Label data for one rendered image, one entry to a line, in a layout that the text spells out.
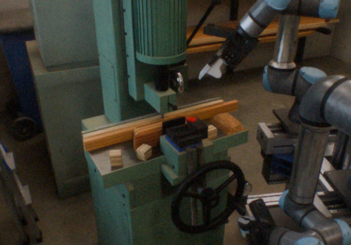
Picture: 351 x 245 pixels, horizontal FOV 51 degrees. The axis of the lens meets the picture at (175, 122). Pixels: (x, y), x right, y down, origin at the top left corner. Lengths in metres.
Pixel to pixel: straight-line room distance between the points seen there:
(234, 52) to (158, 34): 0.25
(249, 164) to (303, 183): 1.75
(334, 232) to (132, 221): 0.69
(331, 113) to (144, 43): 0.63
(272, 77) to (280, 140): 0.28
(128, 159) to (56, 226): 1.20
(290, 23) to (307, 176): 0.75
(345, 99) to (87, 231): 1.78
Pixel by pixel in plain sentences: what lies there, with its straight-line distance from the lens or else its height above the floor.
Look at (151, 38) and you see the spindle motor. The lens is 1.22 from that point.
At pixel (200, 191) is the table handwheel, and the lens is 1.28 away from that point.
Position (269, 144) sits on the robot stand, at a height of 0.74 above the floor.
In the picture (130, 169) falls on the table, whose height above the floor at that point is 0.89.
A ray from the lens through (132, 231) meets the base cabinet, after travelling 1.45.
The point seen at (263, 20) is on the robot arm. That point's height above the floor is 1.36.
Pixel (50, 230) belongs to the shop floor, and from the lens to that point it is 2.41.
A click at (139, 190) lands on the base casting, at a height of 0.79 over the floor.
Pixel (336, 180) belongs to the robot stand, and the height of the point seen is 0.82.
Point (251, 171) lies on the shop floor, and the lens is 2.77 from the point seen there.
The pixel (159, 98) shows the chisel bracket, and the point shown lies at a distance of 1.33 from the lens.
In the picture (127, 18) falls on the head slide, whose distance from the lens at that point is 1.38.
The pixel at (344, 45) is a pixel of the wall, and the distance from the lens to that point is 5.12.
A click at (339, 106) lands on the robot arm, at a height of 1.27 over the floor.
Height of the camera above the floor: 1.64
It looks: 30 degrees down
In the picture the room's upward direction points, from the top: straight up
